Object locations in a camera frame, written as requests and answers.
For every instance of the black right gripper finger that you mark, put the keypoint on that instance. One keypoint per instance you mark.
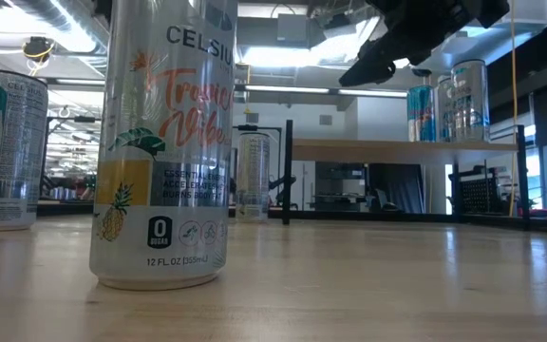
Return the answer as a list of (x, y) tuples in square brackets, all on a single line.
[(425, 50), (373, 62)]

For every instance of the blue Red Bull can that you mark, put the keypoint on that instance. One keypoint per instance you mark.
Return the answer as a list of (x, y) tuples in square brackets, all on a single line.
[(420, 114)]

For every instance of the white Celsius Arctic Vibe can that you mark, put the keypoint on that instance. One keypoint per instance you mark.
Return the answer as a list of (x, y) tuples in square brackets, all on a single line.
[(470, 104), (445, 114)]

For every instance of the white Celsius Tropical Vibe can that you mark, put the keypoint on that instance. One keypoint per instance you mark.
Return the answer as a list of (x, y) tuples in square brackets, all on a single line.
[(253, 180), (159, 190)]

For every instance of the long ceiling light strip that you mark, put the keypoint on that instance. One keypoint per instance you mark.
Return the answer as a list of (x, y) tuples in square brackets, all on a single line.
[(288, 89), (373, 93)]

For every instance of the grey ceiling box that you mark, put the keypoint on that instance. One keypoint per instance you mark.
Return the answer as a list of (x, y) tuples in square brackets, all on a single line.
[(292, 28)]

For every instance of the black background cabinet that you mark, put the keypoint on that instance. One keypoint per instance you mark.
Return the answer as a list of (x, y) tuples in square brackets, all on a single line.
[(345, 173)]

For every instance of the dark curtain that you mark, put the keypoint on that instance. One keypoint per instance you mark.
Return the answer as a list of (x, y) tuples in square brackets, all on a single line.
[(397, 185)]

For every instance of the dark background chair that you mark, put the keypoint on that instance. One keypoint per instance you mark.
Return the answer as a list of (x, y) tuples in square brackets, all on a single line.
[(385, 202)]

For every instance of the black perforated panel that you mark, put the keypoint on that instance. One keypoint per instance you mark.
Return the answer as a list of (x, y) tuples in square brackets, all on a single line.
[(480, 195)]

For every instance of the black round ceiling device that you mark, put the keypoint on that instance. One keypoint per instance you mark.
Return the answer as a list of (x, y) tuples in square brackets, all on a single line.
[(37, 47)]

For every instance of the white palm print Celsius can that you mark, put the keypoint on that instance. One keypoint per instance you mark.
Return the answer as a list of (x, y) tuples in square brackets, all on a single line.
[(12, 142)]

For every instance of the silver air duct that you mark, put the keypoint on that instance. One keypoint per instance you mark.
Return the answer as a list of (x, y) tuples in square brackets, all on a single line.
[(492, 43)]

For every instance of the grey wall vent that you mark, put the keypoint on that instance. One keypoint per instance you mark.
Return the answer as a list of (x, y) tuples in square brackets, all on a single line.
[(326, 119), (252, 118)]

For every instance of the wooden shelf with black frame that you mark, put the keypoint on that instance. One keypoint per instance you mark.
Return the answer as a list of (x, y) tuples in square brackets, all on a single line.
[(373, 151)]

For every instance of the black aluminium table frame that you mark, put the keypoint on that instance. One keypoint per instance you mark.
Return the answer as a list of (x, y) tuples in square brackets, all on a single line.
[(349, 216)]

